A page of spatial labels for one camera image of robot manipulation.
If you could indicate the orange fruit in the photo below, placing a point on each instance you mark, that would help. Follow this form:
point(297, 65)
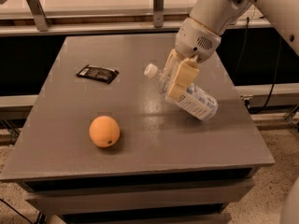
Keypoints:
point(104, 131)

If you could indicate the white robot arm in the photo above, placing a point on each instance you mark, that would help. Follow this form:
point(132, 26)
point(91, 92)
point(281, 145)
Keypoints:
point(217, 15)

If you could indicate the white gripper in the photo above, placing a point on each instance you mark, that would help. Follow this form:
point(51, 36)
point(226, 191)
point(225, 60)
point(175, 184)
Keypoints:
point(195, 41)

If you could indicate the middle metal bracket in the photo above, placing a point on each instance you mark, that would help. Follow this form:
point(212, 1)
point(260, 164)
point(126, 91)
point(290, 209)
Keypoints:
point(158, 13)

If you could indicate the clear plastic water bottle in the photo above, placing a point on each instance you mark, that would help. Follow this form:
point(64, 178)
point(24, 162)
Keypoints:
point(194, 100)

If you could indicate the left metal bracket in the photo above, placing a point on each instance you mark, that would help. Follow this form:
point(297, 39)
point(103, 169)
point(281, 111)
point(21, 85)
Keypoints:
point(40, 19)

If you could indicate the metal bracket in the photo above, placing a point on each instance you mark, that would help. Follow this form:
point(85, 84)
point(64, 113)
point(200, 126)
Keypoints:
point(158, 13)
point(40, 19)

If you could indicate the black snack packet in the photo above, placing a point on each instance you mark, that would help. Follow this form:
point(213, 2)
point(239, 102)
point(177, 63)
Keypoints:
point(106, 75)

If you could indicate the grey drawer cabinet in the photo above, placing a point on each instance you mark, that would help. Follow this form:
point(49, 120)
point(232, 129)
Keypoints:
point(166, 168)

